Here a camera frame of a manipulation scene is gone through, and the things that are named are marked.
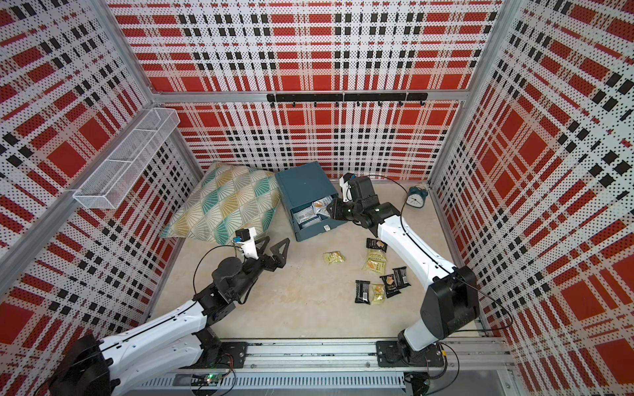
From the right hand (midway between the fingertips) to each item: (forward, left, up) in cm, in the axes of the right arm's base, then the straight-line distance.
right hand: (334, 207), depth 81 cm
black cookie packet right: (-15, -24, -22) cm, 36 cm away
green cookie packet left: (-8, +1, -21) cm, 23 cm away
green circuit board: (-45, +35, -21) cm, 61 cm away
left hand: (-10, +16, -3) cm, 19 cm away
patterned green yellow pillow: (+12, +41, -7) cm, 43 cm away
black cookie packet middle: (-18, -20, -22) cm, 35 cm away
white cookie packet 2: (+2, +11, -7) cm, 13 cm away
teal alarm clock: (+20, -37, -18) cm, 46 cm away
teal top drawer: (+1, +8, -7) cm, 11 cm away
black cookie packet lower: (-21, -9, -22) cm, 32 cm away
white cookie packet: (+5, +5, -5) cm, 9 cm away
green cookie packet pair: (-9, -16, -23) cm, 29 cm away
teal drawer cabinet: (+9, +10, -3) cm, 14 cm away
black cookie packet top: (-2, -17, -22) cm, 28 cm away
